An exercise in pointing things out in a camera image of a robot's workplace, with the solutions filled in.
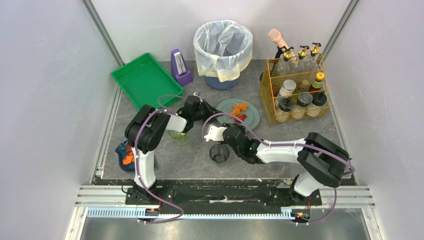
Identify grey round plate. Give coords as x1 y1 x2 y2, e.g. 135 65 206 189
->
215 98 261 130

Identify spice jar black lid powder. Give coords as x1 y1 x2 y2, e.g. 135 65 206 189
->
275 96 294 123

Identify white blue canister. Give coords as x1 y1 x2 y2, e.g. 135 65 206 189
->
277 79 297 97

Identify blue snack bag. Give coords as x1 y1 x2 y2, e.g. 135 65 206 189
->
115 140 136 173

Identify small yellow oil bottle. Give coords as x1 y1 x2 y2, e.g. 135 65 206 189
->
296 79 309 94

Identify glass oil bottle dark liquid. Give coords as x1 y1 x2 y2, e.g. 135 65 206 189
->
274 46 294 77

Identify spice jar black lid beans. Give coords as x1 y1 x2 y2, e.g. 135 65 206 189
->
306 91 328 117

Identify clear glass oil bottle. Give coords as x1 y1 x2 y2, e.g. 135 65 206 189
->
293 45 310 74

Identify red sauce bottle yellow cap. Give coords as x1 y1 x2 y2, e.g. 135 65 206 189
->
307 72 325 93

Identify glass oil bottle amber residue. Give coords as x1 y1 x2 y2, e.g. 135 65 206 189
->
304 42 322 72

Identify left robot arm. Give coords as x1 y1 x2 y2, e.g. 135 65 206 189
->
124 95 221 198

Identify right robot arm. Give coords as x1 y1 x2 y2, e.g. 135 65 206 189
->
216 124 349 197

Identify red fried chicken piece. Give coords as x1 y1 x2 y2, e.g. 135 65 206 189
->
235 114 247 123

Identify dark grey glass cup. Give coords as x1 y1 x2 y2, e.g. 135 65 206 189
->
209 144 230 164

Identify orange fried chicken piece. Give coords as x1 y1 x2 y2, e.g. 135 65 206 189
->
230 102 249 117

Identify green glass cup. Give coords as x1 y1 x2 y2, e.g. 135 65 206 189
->
168 130 188 145

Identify blue trash bin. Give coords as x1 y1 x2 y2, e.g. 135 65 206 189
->
204 76 240 91

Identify purple metronome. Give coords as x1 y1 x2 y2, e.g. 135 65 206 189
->
170 48 194 87

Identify green plastic tray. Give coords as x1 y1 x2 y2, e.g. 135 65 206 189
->
111 52 184 110

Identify white plastic bin liner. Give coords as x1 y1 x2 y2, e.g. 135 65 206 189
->
193 20 253 83

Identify orange chicken wing on blue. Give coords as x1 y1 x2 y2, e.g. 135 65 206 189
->
122 144 135 166

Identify black microphone stand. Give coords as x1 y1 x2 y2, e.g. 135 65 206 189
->
269 47 286 77

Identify beige microphone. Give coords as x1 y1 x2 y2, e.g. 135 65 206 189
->
268 28 289 52

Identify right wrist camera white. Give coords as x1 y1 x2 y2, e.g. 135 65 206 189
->
203 125 227 142

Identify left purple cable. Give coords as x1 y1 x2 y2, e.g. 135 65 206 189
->
132 95 188 225

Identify purple cable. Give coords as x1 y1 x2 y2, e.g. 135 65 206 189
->
201 112 356 226
132 95 188 225

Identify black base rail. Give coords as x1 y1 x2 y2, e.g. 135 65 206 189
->
123 178 322 215

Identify yellow wire basket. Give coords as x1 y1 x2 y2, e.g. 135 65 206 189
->
259 53 332 126

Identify white cable duct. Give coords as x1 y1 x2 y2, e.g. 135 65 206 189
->
86 207 307 221

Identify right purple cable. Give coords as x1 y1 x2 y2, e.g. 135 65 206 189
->
201 112 356 226

